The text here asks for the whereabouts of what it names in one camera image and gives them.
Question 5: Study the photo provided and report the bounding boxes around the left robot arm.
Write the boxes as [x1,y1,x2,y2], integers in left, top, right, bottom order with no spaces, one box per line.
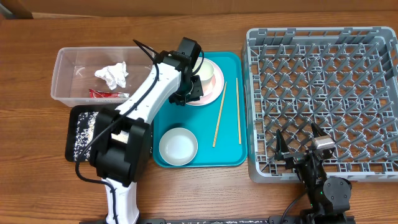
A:
[86,37,204,223]

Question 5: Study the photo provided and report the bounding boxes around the small pink plate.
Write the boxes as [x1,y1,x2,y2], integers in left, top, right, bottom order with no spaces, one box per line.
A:
[201,75,216,97]

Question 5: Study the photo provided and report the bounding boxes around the teal serving tray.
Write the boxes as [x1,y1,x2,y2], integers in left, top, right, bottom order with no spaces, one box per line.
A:
[153,52,248,168]

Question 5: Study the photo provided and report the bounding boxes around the wooden chopstick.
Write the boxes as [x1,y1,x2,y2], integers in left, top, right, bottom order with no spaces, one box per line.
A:
[212,82,228,148]
[236,78,242,145]

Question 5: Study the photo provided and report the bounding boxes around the black waste tray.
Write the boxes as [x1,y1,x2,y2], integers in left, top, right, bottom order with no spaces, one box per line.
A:
[64,104,154,163]

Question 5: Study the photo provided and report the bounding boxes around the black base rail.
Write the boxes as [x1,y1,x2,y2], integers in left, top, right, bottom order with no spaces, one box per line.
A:
[80,216,356,224]

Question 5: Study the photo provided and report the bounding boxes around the left wooden chopstick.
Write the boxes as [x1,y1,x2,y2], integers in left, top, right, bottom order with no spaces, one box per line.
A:
[212,82,228,148]

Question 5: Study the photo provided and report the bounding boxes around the grey dishwasher rack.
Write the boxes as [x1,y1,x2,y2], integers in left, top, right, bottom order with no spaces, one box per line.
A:
[242,27,397,183]

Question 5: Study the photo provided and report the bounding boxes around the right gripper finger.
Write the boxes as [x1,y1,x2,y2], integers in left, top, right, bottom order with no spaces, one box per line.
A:
[275,129,289,155]
[311,122,328,138]

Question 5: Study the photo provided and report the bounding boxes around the right wooden chopstick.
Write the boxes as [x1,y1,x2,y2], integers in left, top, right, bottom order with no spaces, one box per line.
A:
[236,78,242,145]

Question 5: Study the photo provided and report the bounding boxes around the white paper cup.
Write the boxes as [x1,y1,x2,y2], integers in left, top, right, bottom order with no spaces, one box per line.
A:
[193,58,214,87]

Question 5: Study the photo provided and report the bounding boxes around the pile of rice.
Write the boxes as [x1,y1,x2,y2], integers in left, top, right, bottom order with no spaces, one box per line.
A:
[72,111,98,162]

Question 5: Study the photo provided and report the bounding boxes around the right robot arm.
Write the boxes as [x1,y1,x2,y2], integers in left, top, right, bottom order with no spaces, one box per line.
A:
[274,123,355,223]

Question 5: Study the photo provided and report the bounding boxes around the clear plastic bin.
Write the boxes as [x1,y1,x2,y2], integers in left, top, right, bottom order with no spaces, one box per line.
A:
[51,47,152,107]

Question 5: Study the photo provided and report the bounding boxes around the white tissue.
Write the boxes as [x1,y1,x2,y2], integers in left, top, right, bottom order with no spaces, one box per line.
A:
[95,62,129,90]

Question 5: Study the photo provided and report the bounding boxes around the large pink plate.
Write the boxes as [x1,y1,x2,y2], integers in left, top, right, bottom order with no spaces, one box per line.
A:
[188,59,224,106]

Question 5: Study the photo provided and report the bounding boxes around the grey bowl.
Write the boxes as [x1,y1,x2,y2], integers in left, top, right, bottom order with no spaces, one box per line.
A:
[159,128,198,166]

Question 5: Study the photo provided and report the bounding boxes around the red snack wrapper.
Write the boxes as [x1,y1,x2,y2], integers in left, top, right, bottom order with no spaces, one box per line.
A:
[89,89,129,98]

